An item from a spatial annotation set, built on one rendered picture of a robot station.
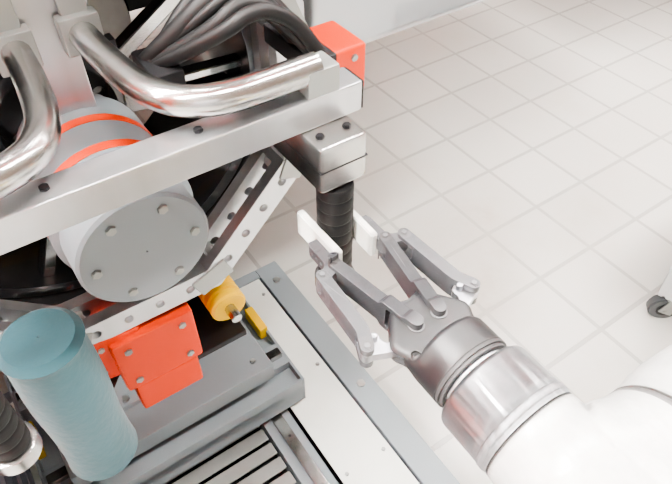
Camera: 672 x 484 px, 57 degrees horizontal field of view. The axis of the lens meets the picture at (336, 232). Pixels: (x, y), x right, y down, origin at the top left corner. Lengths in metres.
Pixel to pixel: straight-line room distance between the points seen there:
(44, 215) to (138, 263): 0.15
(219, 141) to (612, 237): 1.55
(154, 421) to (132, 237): 0.68
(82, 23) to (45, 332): 0.31
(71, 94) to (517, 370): 0.48
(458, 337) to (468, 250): 1.27
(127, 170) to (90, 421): 0.38
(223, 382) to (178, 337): 0.32
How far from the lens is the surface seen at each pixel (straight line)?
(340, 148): 0.54
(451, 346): 0.50
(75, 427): 0.79
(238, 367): 1.25
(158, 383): 1.00
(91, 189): 0.48
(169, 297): 0.88
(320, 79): 0.53
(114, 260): 0.60
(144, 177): 0.49
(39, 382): 0.71
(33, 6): 0.63
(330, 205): 0.58
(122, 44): 0.78
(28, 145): 0.48
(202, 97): 0.49
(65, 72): 0.66
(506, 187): 1.99
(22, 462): 0.62
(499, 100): 2.37
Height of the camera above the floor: 1.28
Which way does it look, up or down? 46 degrees down
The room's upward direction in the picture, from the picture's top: straight up
